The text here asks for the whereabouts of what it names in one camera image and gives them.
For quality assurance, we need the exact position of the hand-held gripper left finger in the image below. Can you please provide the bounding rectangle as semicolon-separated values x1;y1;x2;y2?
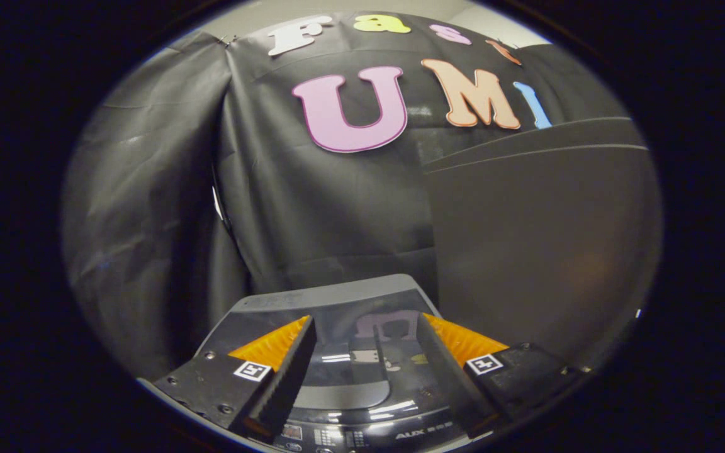
138;315;317;444

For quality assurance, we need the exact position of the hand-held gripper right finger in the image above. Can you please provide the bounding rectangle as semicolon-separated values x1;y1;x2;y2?
416;311;591;439

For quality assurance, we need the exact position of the grey washing machine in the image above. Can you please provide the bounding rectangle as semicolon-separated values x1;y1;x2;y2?
196;274;503;453

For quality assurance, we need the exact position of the white cabinet with dark top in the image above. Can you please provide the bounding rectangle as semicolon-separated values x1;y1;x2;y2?
422;116;664;372

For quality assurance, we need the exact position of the black backdrop cloth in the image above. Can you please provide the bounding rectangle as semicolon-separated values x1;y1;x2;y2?
60;11;646;381

